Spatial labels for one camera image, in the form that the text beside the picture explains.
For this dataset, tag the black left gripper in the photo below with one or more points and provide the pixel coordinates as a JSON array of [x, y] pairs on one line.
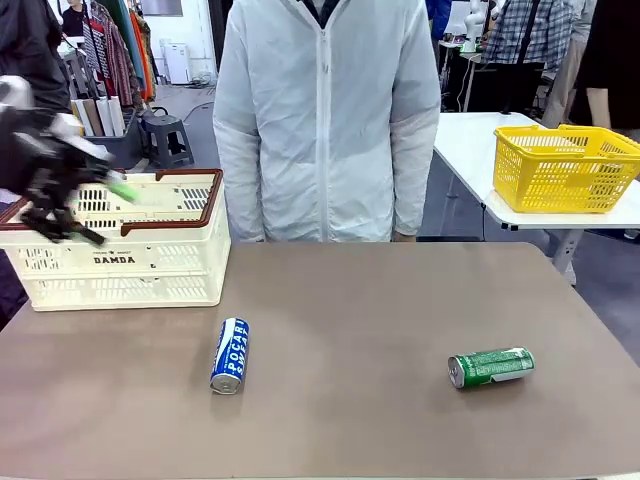
[[35, 155]]

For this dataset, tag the green soda can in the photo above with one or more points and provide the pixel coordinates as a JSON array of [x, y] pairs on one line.
[[492, 367]]

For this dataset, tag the person's left forearm white sleeve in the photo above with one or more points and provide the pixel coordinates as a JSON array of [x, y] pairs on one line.
[[412, 180]]

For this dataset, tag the person's right forearm white sleeve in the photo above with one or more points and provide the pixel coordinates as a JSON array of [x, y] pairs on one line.
[[237, 185]]

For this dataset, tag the small white background robot arm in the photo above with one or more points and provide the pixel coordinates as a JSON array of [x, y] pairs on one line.
[[474, 25]]

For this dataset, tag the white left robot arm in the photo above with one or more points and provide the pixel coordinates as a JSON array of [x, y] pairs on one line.
[[15, 92]]

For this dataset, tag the yellow plastic shopping basket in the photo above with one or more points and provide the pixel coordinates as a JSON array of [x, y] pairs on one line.
[[560, 180]]

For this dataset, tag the dark gray storage bin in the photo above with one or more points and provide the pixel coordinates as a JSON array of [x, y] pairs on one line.
[[122, 145]]

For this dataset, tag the cream paper roll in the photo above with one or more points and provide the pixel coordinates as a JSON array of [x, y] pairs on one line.
[[77, 117]]

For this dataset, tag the brown paper roll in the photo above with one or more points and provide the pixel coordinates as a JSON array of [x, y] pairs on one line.
[[91, 116]]

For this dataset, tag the white paper roll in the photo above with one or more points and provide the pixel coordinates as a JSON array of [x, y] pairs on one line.
[[118, 115], [104, 116]]

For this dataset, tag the gray plastic stool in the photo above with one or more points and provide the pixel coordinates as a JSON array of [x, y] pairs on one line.
[[167, 137]]

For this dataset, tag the dark fabric item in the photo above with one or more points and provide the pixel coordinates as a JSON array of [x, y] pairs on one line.
[[10, 290]]

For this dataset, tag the checkered hanging garment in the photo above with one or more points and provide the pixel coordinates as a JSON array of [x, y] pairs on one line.
[[112, 55]]

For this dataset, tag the orange hanging garment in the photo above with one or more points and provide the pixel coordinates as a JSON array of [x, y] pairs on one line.
[[142, 55]]

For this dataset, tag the small white cabinet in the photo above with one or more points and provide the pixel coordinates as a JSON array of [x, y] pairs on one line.
[[177, 62]]

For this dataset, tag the bystander in black jacket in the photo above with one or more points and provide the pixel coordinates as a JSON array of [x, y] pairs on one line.
[[30, 40]]

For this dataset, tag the blue white Pocari Sweat can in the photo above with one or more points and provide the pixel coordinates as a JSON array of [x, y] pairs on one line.
[[230, 357]]

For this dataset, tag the person in white jacket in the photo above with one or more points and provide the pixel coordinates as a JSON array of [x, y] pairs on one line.
[[325, 125]]

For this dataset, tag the white side table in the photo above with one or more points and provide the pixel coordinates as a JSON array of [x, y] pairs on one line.
[[465, 135]]

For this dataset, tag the bystander in plaid shirt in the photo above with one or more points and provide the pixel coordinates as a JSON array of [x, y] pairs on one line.
[[530, 30]]

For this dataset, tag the bystander in black dress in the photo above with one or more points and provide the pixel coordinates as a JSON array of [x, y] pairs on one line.
[[615, 50]]

